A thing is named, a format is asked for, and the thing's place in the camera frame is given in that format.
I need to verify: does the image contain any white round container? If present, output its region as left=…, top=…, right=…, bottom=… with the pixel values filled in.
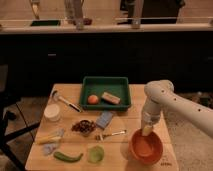
left=44, top=104, right=60, bottom=122

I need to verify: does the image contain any brown sponge block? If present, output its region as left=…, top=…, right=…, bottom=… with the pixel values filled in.
left=101, top=92, right=120, bottom=105

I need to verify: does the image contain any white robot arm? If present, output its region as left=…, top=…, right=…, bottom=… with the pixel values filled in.
left=141, top=80, right=213, bottom=138

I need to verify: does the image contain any black chair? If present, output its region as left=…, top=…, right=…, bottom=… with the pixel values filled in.
left=0, top=64, right=41, bottom=171

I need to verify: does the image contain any orange bowl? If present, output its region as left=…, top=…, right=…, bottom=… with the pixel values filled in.
left=129, top=129, right=163, bottom=165

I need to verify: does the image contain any bunch of dark grapes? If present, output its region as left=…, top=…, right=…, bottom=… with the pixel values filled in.
left=71, top=120, right=96, bottom=137

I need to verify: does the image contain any silver fork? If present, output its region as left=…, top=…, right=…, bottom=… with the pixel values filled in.
left=95, top=130, right=127, bottom=141

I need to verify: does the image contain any green chili pepper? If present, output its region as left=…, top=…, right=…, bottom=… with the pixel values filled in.
left=53, top=151, right=83, bottom=163

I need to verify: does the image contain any crumpled blue cloth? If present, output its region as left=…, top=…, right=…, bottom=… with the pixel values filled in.
left=42, top=143, right=59, bottom=156

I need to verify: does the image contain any orange fruit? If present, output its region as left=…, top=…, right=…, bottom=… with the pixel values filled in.
left=87, top=95, right=99, bottom=105

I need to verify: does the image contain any green plastic tray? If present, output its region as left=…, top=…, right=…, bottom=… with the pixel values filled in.
left=79, top=76, right=131, bottom=111

